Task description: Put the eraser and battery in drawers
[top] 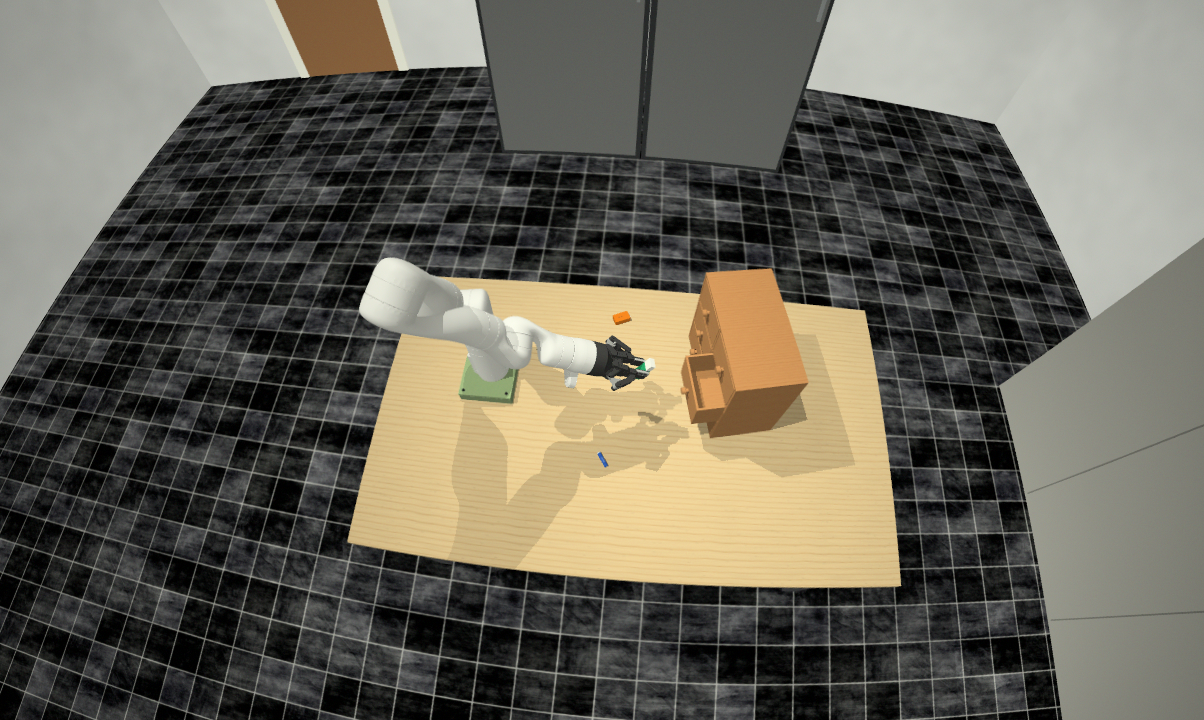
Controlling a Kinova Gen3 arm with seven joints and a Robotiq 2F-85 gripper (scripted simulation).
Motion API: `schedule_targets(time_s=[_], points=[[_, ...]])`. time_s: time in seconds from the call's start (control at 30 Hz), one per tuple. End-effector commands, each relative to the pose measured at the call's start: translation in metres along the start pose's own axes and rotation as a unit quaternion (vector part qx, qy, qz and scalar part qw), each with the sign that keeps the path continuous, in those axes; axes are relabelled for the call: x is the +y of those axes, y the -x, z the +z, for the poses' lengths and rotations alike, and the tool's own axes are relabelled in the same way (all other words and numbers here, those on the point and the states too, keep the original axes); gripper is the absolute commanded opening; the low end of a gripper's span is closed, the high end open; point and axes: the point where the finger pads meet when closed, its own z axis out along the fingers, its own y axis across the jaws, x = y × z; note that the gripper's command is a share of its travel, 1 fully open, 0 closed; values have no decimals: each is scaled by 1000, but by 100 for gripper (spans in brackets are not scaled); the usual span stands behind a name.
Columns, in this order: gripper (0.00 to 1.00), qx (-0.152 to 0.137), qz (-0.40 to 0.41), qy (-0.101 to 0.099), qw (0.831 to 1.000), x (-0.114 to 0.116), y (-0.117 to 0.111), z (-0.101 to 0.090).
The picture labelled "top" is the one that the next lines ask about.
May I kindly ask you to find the orange-brown wooden chest of drawers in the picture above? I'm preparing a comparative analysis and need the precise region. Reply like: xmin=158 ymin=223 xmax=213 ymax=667
xmin=689 ymin=268 xmax=809 ymax=438

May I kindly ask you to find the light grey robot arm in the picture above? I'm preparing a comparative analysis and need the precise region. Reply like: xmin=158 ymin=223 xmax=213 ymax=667
xmin=359 ymin=258 xmax=597 ymax=388

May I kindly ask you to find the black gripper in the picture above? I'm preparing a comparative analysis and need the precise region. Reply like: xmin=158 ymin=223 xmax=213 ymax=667
xmin=588 ymin=335 xmax=649 ymax=391

